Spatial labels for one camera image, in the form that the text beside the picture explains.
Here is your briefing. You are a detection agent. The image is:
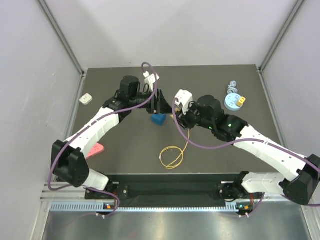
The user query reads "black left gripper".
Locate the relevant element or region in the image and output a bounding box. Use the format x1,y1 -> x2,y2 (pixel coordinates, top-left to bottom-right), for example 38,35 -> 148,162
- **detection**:
129,88 -> 175,115

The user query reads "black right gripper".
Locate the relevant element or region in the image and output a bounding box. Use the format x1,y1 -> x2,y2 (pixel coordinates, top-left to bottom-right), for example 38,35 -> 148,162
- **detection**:
175,102 -> 215,131

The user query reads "yellow charger with cable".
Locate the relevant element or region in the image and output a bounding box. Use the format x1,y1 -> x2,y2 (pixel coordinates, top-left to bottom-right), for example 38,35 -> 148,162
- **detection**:
158,113 -> 191,170

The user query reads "blue cube power socket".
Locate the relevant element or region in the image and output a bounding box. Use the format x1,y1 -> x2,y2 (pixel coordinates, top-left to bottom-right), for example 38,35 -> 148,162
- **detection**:
151,114 -> 167,126

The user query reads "yellow plug adapter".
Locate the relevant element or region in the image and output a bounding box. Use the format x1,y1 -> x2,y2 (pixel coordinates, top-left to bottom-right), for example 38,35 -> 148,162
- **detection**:
236,96 -> 246,108

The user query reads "pink triangular power strip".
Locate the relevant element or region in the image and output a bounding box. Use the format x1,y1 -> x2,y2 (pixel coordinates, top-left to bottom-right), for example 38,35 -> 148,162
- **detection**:
87,143 -> 105,158

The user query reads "white square socket adapter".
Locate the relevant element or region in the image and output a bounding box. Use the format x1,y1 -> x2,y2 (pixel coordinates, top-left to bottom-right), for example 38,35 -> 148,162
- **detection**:
79,93 -> 93,106

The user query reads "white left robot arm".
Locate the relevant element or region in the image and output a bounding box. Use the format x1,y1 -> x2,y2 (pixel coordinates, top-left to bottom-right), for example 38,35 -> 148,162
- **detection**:
50,71 -> 172,199

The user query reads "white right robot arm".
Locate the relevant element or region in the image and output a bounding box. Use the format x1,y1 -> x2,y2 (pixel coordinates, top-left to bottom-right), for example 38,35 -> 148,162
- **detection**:
172,90 -> 320,206

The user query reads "round light blue power strip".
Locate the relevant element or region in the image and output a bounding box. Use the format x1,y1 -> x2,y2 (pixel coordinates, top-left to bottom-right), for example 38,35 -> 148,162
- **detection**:
224,80 -> 244,112

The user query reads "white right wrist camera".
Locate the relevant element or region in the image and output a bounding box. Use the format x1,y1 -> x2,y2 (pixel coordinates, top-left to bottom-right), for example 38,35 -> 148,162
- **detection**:
174,89 -> 193,115

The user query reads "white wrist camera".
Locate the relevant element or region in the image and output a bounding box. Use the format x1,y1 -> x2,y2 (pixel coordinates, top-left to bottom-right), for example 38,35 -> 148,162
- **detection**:
174,89 -> 193,115
143,71 -> 160,92

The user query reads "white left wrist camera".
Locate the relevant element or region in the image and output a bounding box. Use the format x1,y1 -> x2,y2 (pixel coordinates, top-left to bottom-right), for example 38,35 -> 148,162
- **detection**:
143,71 -> 160,92

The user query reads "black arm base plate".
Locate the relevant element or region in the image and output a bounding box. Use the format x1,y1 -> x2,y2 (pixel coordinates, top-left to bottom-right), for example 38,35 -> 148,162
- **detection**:
84,181 -> 263,202

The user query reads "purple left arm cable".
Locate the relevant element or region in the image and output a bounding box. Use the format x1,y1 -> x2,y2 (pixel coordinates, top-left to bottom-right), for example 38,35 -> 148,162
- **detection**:
46,61 -> 161,218

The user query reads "left aluminium frame post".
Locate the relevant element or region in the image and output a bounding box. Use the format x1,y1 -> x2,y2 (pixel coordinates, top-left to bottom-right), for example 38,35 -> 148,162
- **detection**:
35,0 -> 85,77

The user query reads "aluminium frame post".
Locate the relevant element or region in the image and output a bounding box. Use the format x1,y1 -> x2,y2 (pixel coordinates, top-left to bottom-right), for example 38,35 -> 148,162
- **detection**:
257,0 -> 306,74
35,0 -> 85,77

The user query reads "grey slotted cable duct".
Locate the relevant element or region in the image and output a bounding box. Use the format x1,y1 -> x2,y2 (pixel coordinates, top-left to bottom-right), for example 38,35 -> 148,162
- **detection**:
50,201 -> 253,213

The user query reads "right aluminium frame post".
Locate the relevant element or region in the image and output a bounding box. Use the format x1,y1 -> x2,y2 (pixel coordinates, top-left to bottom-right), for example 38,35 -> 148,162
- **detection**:
257,0 -> 306,74

